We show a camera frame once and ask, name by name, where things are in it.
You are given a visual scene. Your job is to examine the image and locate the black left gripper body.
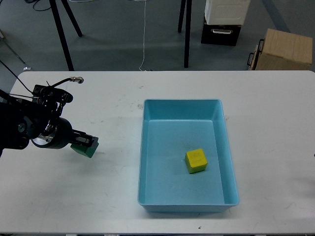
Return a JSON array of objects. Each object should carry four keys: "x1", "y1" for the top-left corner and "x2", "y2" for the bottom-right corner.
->
[{"x1": 31, "y1": 118, "x2": 85, "y2": 149}]

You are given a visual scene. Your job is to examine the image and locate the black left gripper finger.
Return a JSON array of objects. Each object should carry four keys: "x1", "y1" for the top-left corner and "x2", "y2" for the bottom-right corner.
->
[{"x1": 71, "y1": 129, "x2": 99, "y2": 148}]

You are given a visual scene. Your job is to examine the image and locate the green wooden block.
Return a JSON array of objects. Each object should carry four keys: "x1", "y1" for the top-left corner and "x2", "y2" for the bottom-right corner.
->
[{"x1": 70, "y1": 142, "x2": 99, "y2": 158}]

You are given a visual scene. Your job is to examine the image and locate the yellow wooden block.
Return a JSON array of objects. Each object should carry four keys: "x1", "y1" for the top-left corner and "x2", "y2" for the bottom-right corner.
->
[{"x1": 185, "y1": 148, "x2": 208, "y2": 174}]

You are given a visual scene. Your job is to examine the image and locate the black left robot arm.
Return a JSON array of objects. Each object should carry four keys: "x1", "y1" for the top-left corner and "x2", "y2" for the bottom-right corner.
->
[{"x1": 0, "y1": 77, "x2": 99, "y2": 158}]

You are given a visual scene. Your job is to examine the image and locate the light blue plastic box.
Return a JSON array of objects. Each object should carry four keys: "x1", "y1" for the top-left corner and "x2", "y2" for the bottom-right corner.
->
[{"x1": 138, "y1": 99, "x2": 239, "y2": 212}]

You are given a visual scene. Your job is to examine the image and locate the white appliance box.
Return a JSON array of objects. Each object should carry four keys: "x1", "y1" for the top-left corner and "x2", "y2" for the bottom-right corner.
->
[{"x1": 204, "y1": 0, "x2": 251, "y2": 25}]

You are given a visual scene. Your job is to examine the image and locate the wooden plywood box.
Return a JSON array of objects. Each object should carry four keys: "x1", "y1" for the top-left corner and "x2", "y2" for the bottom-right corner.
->
[{"x1": 247, "y1": 29, "x2": 313, "y2": 70}]

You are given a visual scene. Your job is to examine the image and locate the black left stand legs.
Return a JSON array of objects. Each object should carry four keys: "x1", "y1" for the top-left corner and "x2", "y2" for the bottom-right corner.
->
[{"x1": 49, "y1": 0, "x2": 83, "y2": 71}]

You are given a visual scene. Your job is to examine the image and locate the black stand legs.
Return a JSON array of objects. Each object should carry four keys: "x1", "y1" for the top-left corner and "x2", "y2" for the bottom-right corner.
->
[
  {"x1": 177, "y1": 0, "x2": 192, "y2": 68},
  {"x1": 49, "y1": 0, "x2": 83, "y2": 71}
]

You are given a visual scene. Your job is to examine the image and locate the black right stand legs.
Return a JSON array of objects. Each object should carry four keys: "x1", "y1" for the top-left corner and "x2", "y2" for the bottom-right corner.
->
[{"x1": 177, "y1": 0, "x2": 192, "y2": 68}]

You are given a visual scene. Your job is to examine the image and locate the black storage crate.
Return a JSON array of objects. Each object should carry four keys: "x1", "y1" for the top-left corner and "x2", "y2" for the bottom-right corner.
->
[{"x1": 201, "y1": 19, "x2": 242, "y2": 46}]

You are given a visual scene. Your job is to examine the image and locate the white hanging cord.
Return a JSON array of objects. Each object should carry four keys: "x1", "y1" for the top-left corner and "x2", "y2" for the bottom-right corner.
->
[{"x1": 138, "y1": 0, "x2": 154, "y2": 72}]

